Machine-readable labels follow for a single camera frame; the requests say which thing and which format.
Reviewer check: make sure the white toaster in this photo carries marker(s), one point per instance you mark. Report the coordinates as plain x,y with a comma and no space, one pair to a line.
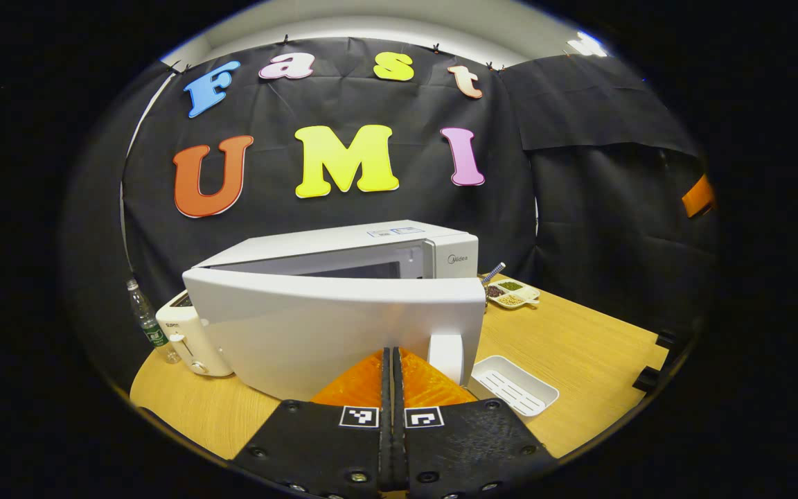
188,339

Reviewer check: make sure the orange object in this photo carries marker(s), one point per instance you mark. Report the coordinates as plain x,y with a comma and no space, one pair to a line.
698,196

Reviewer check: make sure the clear plastic water bottle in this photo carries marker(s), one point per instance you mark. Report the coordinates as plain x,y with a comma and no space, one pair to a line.
149,326

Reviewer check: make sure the black table clamp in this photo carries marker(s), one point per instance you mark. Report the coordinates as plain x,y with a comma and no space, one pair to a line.
668,340
647,379

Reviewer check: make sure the white divided food tray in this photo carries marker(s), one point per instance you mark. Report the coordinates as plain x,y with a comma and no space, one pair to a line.
513,294

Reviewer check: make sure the white microwave oven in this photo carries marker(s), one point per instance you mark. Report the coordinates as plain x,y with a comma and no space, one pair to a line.
316,333

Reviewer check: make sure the white rectangular tray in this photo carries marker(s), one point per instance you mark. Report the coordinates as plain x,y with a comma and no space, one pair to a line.
513,387

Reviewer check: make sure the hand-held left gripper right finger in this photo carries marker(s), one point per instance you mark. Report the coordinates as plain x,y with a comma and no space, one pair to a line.
468,450

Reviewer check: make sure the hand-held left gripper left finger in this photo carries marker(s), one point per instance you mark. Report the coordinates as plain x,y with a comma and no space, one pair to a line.
323,450

